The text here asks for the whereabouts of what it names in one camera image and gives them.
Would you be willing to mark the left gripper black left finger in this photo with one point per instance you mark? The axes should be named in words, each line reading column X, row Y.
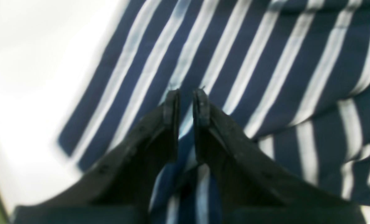
column 118, row 189

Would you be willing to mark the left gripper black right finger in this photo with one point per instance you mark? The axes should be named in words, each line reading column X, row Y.
column 253, row 188

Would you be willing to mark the navy white striped t-shirt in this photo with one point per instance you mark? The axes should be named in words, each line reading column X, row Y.
column 294, row 74

